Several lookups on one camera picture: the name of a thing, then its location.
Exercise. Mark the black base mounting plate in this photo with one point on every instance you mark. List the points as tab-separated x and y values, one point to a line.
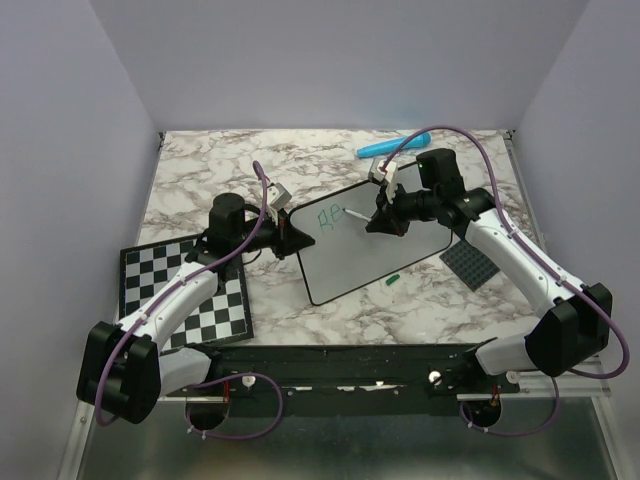
346	380

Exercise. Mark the green marker cap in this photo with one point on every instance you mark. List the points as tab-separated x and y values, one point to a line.
392	279

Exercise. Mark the black white checkerboard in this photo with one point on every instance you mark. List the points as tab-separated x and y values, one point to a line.
222	319

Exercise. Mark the aluminium extrusion rail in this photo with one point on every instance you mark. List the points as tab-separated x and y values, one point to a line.
538	385

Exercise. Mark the black framed whiteboard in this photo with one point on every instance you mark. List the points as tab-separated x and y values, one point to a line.
345	257

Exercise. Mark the blue toy microphone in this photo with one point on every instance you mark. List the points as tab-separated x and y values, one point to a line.
388	146

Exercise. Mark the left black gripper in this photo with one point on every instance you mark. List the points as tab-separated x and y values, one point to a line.
287	237

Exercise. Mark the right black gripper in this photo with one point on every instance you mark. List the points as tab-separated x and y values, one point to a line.
387	217

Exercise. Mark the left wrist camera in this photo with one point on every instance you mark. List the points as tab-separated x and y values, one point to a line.
277	196

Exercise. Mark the grey lego baseplate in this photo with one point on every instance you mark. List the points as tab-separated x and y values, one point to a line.
469	265

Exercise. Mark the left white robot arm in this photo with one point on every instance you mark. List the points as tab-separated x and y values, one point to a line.
122	374

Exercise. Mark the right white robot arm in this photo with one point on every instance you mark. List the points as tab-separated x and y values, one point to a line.
570	327

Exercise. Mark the green whiteboard marker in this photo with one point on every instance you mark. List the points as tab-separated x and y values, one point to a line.
357	215

